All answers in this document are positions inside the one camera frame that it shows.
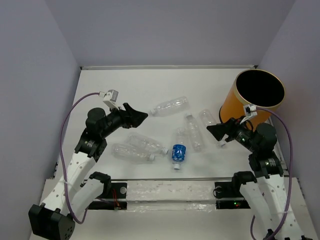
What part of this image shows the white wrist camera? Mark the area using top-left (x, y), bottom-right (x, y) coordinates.
top-left (243, 104), bottom-right (258, 121)
top-left (98, 89), bottom-right (119, 110)

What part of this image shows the orange cylindrical bin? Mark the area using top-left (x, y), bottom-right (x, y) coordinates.
top-left (219, 69), bottom-right (286, 123)

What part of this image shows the purple cable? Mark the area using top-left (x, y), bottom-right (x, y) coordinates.
top-left (59, 91), bottom-right (101, 225)
top-left (250, 107), bottom-right (293, 240)

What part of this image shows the clear bottle long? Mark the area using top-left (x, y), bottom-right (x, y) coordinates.
top-left (184, 113), bottom-right (204, 152)

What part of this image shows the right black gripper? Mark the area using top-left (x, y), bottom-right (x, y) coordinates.
top-left (205, 115), bottom-right (259, 153)

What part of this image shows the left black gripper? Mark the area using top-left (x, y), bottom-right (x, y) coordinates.
top-left (100, 103), bottom-right (148, 139)

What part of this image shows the aluminium table rail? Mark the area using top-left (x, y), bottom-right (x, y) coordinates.
top-left (80, 64), bottom-right (258, 71)

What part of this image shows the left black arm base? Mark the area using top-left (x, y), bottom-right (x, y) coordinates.
top-left (88, 182), bottom-right (128, 211)

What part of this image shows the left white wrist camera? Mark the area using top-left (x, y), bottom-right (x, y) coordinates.
top-left (98, 89), bottom-right (119, 110)

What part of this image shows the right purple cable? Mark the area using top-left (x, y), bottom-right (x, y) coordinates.
top-left (250, 107), bottom-right (293, 240)

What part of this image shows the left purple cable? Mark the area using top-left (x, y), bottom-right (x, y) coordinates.
top-left (59, 91), bottom-right (101, 225)

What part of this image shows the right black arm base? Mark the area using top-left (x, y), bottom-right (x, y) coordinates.
top-left (212, 181), bottom-right (250, 210)

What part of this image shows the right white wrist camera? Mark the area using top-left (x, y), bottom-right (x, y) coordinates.
top-left (243, 104), bottom-right (258, 121)

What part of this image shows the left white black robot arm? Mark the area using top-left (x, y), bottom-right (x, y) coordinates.
top-left (28, 103), bottom-right (148, 240)

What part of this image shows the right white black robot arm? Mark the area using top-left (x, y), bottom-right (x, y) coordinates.
top-left (207, 118), bottom-right (306, 240)

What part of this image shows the blue label plastic bottle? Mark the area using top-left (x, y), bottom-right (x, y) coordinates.
top-left (171, 127), bottom-right (188, 171)

